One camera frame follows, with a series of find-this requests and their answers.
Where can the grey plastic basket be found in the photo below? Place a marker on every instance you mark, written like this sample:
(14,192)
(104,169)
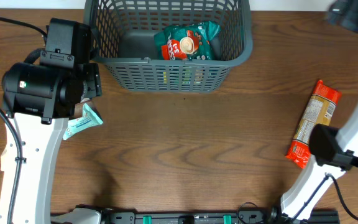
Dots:
(124,38)

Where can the teal white small sachet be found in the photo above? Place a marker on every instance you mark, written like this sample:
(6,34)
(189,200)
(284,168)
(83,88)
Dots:
(89,118)

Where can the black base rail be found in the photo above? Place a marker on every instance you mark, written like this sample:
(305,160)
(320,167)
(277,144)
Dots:
(252,215)

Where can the green Nescafe 3in1 bag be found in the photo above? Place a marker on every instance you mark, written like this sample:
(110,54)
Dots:
(191,42)

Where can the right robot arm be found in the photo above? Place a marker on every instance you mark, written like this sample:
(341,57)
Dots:
(333,152)

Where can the orange spaghetti packet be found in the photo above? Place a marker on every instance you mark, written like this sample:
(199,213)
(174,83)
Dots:
(319,110)

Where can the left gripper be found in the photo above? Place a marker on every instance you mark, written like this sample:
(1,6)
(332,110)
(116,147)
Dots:
(91,72)

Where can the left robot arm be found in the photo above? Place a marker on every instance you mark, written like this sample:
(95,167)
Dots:
(40,96)

